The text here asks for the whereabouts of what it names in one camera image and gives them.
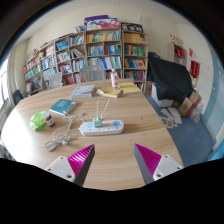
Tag white charger cable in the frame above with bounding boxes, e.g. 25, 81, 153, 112
95, 97, 112, 121

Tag grey chair left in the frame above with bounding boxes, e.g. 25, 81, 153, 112
49, 72, 63, 89

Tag green charger plug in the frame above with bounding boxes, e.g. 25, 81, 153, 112
93, 118, 103, 128

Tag wooden bookshelf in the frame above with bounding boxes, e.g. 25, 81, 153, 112
68, 28, 123, 83
122, 30, 148, 92
23, 36, 72, 95

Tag yellow book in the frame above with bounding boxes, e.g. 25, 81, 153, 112
96, 87, 122, 98

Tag grey book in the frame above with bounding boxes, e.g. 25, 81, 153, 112
70, 85, 95, 99

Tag yellow notepad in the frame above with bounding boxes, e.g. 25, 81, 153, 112
119, 82, 141, 94

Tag white power strip cord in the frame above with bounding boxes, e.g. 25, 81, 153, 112
44, 112, 86, 153

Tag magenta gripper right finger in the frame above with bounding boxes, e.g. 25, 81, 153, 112
134, 144, 182, 184

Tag red hanging banner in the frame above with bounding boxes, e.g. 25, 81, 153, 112
190, 61, 200, 78

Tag white storage box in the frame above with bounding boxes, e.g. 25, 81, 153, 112
150, 83, 174, 108

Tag wooden bookshelf middle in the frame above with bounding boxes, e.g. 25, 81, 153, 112
68, 28, 123, 83

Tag cardboard box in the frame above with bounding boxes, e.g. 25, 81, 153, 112
178, 91, 201, 117

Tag colourful boxes on shelf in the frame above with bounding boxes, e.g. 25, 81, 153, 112
84, 15, 119, 30

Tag black cloth covered object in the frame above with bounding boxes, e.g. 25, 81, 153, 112
147, 52, 193, 102

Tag wooden bookshelf right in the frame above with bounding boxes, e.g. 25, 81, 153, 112
122, 30, 148, 92

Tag wooden bookshelf left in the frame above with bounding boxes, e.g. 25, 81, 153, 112
23, 36, 72, 95

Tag white power strip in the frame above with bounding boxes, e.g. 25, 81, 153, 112
79, 120, 124, 136

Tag grey mesh chair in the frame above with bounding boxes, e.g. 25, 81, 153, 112
80, 65, 106, 82

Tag teal book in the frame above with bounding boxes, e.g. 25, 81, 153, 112
49, 99, 78, 115

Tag clear plastic bottle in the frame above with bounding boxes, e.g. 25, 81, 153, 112
110, 69, 118, 88

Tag small wall shelf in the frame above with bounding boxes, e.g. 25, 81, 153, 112
174, 45, 187, 66

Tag green plastic bag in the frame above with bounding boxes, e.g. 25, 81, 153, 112
29, 110, 46, 131

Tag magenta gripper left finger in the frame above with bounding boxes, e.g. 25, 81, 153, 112
46, 145, 95, 186

